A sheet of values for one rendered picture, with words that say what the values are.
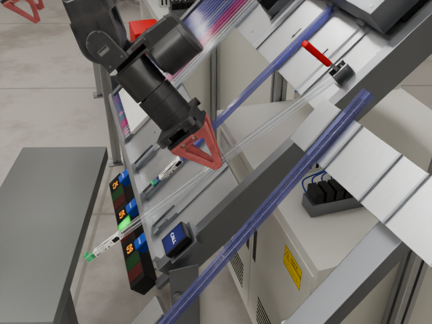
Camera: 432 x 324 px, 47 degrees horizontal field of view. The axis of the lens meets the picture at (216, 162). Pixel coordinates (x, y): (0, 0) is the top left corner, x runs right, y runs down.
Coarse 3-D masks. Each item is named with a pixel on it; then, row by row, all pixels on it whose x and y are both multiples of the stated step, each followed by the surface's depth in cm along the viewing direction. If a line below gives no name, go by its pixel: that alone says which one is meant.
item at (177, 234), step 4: (180, 224) 82; (176, 228) 82; (180, 228) 82; (172, 232) 82; (176, 232) 82; (180, 232) 81; (168, 236) 83; (172, 236) 82; (176, 236) 81; (180, 236) 81; (184, 236) 80; (164, 240) 83; (168, 240) 82; (172, 240) 81; (176, 240) 81; (180, 240) 80; (164, 244) 82; (168, 244) 82; (172, 244) 81; (168, 248) 81
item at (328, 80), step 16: (304, 96) 71; (288, 112) 72; (256, 128) 74; (272, 128) 73; (240, 144) 74; (224, 160) 76; (192, 176) 78; (176, 192) 78; (160, 208) 80; (128, 224) 82; (96, 256) 84
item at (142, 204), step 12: (108, 96) 138; (120, 120) 127; (120, 132) 121; (132, 156) 114; (132, 168) 108; (132, 180) 105; (144, 204) 99; (144, 228) 93; (156, 240) 91; (156, 252) 87
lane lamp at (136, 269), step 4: (136, 264) 94; (140, 264) 93; (132, 268) 94; (136, 268) 94; (140, 268) 93; (128, 272) 95; (132, 272) 94; (136, 272) 93; (140, 272) 92; (132, 276) 93; (136, 276) 92; (132, 280) 92
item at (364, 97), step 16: (368, 96) 59; (352, 112) 60; (336, 128) 60; (320, 144) 61; (304, 160) 62; (288, 176) 63; (272, 192) 63; (288, 192) 63; (272, 208) 63; (256, 224) 63; (240, 240) 64; (224, 256) 64; (208, 272) 65; (192, 288) 66; (176, 304) 67; (176, 320) 67
